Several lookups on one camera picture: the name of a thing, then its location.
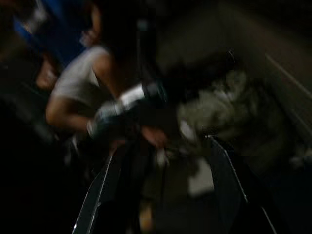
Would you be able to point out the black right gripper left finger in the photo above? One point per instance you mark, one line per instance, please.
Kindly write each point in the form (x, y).
(109, 195)

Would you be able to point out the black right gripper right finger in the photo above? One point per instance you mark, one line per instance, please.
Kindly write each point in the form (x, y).
(229, 207)

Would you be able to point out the olive green bag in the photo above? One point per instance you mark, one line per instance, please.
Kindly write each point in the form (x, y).
(219, 109)

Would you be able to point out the person in grey shirt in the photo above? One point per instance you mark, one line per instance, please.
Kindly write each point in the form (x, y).
(78, 78)

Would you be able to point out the blue plastic object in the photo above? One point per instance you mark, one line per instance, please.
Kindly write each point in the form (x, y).
(56, 29)

